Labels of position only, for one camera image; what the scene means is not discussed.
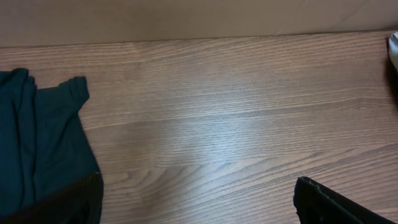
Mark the black garment at left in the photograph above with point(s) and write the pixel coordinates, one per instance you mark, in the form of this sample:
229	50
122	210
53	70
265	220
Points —
43	145

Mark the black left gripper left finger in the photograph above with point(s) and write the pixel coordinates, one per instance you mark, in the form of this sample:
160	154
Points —
80	202

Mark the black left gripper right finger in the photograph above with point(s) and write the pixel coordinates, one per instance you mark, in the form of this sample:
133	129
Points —
317	204

